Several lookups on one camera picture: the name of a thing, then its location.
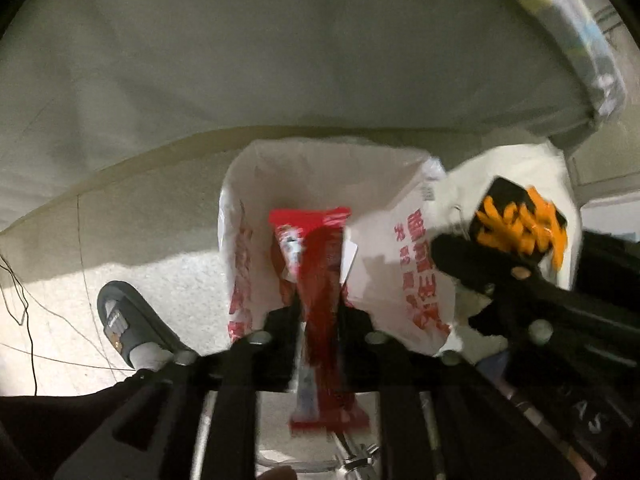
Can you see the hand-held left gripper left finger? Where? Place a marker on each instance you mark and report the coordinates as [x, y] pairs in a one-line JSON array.
[[280, 340]]

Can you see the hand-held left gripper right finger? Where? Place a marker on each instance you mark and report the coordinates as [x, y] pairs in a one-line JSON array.
[[357, 345]]

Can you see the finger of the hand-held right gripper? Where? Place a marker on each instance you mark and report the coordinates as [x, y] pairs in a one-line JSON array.
[[465, 260], [520, 325]]

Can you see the orange black snack wrapper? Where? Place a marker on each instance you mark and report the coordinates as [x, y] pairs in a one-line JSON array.
[[515, 220]]

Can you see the red snack wrapper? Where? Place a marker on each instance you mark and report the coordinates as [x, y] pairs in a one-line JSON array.
[[320, 270]]

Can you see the white red-print plastic bag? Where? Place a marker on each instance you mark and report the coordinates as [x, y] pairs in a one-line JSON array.
[[310, 175]]

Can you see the person's left hand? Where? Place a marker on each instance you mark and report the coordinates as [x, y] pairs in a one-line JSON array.
[[277, 474]]

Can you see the grey slipper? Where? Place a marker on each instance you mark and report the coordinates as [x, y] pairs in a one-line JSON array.
[[125, 315]]

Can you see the grey circle-print bed sheet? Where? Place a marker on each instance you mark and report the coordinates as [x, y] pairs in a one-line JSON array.
[[590, 60]]

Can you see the person's black trouser leg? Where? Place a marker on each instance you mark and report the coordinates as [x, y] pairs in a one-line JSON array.
[[50, 430]]

